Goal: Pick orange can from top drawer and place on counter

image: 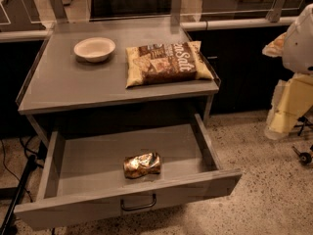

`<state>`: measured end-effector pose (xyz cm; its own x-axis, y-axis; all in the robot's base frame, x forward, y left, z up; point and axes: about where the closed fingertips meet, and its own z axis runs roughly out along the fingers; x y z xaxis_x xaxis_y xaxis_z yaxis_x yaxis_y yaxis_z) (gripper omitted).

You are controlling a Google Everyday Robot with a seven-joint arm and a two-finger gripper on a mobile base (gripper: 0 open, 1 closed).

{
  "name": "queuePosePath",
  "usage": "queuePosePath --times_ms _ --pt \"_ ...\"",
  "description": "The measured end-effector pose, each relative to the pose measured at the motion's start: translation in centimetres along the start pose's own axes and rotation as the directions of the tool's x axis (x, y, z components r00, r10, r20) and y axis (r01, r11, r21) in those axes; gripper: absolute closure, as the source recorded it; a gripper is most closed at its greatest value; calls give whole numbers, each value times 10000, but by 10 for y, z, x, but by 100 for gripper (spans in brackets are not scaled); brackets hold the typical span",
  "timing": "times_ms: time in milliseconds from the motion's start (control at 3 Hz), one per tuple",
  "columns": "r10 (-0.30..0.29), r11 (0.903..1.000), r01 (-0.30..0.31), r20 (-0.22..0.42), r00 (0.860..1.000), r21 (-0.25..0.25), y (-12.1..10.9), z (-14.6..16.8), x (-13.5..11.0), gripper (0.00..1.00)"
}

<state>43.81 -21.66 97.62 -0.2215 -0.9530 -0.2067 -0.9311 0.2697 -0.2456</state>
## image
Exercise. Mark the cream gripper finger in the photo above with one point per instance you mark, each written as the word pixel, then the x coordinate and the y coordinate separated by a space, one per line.
pixel 291 100
pixel 276 47

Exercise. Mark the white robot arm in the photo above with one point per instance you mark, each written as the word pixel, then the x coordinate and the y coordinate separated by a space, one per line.
pixel 298 47

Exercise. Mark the grey counter cabinet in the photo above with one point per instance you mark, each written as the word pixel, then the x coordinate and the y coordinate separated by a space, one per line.
pixel 60 83

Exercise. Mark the open grey top drawer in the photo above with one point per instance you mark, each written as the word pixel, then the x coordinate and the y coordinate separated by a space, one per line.
pixel 95 177

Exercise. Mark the black caster wheel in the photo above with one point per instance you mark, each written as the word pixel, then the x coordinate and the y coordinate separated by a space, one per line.
pixel 304 157

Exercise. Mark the brown sea salt chip bag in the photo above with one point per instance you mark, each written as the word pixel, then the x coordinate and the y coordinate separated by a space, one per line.
pixel 165 63

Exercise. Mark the white paper bowl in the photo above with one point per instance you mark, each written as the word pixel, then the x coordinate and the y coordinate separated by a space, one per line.
pixel 94 50

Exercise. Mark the clear acrylic barrier panel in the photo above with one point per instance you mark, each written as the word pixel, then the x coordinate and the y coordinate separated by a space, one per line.
pixel 36 14

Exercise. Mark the black stand pole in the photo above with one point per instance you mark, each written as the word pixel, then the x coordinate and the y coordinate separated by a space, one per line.
pixel 17 194

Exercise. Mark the black drawer handle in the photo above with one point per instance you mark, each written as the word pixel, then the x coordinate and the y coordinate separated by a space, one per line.
pixel 138 203

